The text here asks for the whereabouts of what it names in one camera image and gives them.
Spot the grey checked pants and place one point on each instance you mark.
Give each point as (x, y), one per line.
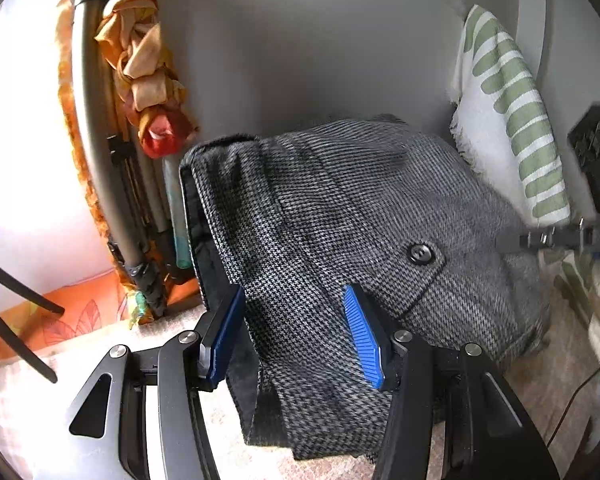
(340, 220)

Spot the orange knotted scarf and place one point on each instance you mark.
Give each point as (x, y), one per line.
(142, 80)

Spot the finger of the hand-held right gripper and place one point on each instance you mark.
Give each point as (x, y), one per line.
(555, 239)

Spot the green striped white blanket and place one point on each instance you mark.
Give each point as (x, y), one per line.
(505, 125)

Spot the plaid bed sheet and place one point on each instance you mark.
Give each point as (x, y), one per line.
(530, 395)

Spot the grey folding metal stand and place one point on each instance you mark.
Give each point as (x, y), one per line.
(90, 125)

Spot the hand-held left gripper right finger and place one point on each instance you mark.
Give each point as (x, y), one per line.
(365, 340)

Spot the orange floral cloth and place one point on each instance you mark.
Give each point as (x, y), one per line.
(80, 312)

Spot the teal patterned cloth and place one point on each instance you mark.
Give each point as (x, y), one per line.
(179, 220)

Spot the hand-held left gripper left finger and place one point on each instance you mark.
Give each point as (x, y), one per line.
(225, 335)

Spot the orange patterned cloth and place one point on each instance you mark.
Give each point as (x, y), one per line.
(72, 125)

